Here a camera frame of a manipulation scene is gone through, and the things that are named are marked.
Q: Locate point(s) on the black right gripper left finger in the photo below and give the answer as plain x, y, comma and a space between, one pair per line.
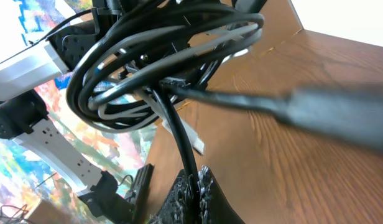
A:
177, 206

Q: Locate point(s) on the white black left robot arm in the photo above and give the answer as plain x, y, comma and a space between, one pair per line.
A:
24, 119

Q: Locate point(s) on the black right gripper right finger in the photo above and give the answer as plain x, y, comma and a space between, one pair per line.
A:
214, 207

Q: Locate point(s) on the cardboard box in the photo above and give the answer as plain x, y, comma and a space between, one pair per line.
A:
280, 23

